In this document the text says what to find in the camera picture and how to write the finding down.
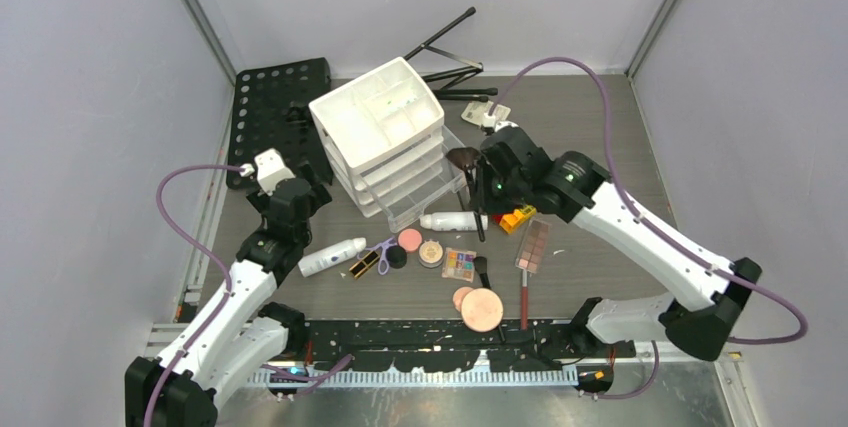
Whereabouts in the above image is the black makeup brush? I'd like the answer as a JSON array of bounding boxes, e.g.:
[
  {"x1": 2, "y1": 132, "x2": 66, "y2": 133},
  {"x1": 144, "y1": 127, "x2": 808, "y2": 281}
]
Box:
[
  {"x1": 446, "y1": 147, "x2": 486, "y2": 242},
  {"x1": 473, "y1": 256, "x2": 492, "y2": 290}
]

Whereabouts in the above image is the red handled makeup brush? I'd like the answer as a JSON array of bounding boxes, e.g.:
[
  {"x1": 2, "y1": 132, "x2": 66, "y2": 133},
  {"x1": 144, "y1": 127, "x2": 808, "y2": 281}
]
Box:
[{"x1": 520, "y1": 270, "x2": 529, "y2": 331}]

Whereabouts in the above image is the white plastic drawer organizer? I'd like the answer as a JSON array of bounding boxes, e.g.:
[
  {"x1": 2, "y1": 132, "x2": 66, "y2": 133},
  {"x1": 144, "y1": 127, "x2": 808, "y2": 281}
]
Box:
[{"x1": 308, "y1": 57, "x2": 466, "y2": 233}]

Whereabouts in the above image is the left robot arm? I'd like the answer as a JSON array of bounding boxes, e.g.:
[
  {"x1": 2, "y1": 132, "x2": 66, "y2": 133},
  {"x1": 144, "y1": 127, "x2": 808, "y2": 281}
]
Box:
[{"x1": 124, "y1": 178, "x2": 332, "y2": 426}]

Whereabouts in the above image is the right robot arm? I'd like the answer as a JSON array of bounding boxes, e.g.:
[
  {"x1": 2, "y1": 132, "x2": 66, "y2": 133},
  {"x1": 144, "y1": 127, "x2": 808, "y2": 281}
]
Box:
[{"x1": 472, "y1": 124, "x2": 762, "y2": 361}]

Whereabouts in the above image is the yellow red toy block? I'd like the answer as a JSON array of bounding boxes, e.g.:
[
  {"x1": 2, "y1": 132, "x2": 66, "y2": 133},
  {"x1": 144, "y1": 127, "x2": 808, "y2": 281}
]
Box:
[{"x1": 494, "y1": 205, "x2": 537, "y2": 234}]

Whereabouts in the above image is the white sachet packet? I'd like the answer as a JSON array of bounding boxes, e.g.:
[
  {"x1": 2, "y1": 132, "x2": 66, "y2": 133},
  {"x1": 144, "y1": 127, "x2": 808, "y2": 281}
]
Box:
[{"x1": 461, "y1": 101, "x2": 511, "y2": 126}]

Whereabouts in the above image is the large white spray bottle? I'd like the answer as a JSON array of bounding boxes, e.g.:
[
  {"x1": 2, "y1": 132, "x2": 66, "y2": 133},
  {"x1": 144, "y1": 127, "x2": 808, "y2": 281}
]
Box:
[{"x1": 298, "y1": 237, "x2": 367, "y2": 278}]

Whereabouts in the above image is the nude eyeshadow palette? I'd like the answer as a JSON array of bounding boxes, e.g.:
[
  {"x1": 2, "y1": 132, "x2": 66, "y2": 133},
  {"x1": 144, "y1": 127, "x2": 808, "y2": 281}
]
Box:
[{"x1": 515, "y1": 219, "x2": 550, "y2": 274}]

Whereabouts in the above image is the small white bottle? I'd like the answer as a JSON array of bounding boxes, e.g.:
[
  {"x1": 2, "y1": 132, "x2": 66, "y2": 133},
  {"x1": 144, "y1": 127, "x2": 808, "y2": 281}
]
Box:
[{"x1": 419, "y1": 211, "x2": 488, "y2": 232}]

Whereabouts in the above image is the black gold lipstick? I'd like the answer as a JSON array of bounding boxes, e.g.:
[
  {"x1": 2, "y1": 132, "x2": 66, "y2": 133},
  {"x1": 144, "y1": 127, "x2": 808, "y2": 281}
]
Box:
[{"x1": 349, "y1": 256, "x2": 378, "y2": 279}]

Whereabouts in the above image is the colorful eyeshadow palette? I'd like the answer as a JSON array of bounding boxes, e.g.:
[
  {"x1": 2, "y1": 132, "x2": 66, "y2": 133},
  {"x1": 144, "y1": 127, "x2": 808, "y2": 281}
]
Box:
[{"x1": 441, "y1": 248, "x2": 476, "y2": 282}]

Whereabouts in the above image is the black music stand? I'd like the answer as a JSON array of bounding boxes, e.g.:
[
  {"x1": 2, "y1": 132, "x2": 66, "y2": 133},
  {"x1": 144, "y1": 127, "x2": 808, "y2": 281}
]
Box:
[{"x1": 226, "y1": 7, "x2": 498, "y2": 185}]

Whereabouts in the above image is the purple eyelash curler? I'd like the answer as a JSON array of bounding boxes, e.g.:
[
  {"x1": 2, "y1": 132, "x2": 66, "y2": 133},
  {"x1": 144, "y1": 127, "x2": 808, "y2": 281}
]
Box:
[{"x1": 355, "y1": 237, "x2": 397, "y2": 275}]

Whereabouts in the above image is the beige powder jar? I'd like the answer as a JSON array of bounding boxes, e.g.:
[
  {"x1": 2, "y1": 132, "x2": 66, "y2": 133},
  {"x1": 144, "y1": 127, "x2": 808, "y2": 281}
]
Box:
[{"x1": 418, "y1": 240, "x2": 445, "y2": 269}]

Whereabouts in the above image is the black round jar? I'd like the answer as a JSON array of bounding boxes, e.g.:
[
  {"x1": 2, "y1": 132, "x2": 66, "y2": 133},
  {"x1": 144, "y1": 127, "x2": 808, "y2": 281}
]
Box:
[{"x1": 385, "y1": 245, "x2": 408, "y2": 269}]

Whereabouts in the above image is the pink round compact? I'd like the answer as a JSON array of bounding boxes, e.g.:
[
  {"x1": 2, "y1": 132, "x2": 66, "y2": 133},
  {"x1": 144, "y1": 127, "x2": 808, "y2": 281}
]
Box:
[{"x1": 397, "y1": 228, "x2": 423, "y2": 253}]

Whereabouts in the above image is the small pink powder puff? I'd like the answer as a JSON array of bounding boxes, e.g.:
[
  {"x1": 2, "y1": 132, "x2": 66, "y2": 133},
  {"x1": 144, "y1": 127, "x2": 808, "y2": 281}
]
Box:
[{"x1": 452, "y1": 286, "x2": 473, "y2": 312}]

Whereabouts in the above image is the large round powder compact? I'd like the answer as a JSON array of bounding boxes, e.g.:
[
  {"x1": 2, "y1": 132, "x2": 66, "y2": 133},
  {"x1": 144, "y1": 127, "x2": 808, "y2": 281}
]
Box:
[{"x1": 459, "y1": 288, "x2": 504, "y2": 333}]

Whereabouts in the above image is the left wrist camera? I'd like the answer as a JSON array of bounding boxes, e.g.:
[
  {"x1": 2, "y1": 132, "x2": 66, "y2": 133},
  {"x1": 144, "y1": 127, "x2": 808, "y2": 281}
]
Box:
[{"x1": 239, "y1": 148, "x2": 295, "y2": 196}]

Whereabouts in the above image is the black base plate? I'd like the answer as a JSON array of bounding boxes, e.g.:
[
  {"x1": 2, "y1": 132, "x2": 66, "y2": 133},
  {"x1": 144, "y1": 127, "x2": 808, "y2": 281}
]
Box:
[{"x1": 273, "y1": 319, "x2": 636, "y2": 373}]

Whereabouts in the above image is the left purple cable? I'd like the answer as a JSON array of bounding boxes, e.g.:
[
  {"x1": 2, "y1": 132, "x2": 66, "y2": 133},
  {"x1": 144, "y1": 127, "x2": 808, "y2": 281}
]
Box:
[{"x1": 142, "y1": 164, "x2": 356, "y2": 427}]

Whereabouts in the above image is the purple cable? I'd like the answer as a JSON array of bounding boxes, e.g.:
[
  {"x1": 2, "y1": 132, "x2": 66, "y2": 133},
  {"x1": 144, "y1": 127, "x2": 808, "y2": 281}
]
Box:
[
  {"x1": 142, "y1": 164, "x2": 356, "y2": 427},
  {"x1": 486, "y1": 56, "x2": 810, "y2": 401}
]

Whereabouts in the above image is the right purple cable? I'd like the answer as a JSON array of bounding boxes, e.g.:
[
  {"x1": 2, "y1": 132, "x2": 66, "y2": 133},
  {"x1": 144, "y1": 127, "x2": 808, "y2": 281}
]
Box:
[{"x1": 486, "y1": 56, "x2": 810, "y2": 401}]

